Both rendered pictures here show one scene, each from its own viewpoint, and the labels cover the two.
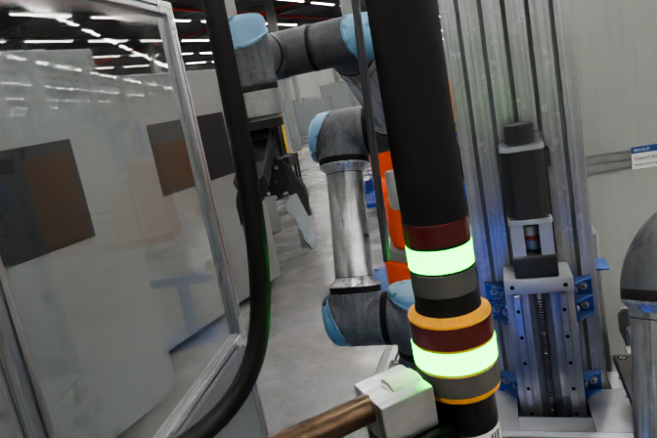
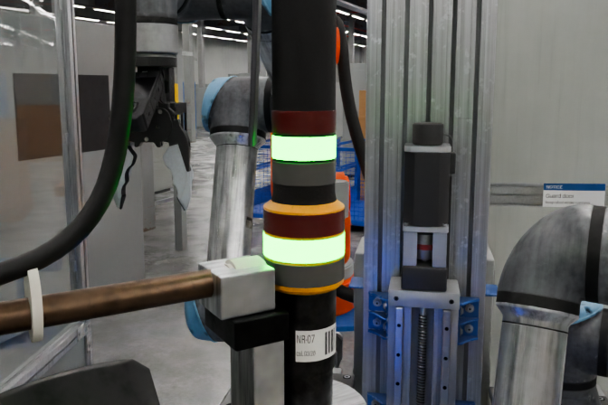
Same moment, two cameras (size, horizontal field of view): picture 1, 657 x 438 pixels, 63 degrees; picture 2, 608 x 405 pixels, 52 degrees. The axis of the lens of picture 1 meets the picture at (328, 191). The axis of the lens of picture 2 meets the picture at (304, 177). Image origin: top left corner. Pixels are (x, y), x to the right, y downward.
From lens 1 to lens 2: 8 cm
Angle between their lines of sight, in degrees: 8
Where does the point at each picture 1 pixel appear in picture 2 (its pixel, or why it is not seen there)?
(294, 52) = not seen: outside the picture
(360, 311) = not seen: hidden behind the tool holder
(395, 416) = (232, 287)
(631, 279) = (508, 280)
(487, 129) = (396, 126)
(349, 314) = not seen: hidden behind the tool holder
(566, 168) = (470, 181)
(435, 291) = (292, 177)
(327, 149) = (221, 117)
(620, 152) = (533, 185)
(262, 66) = not seen: outside the picture
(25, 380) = not seen: outside the picture
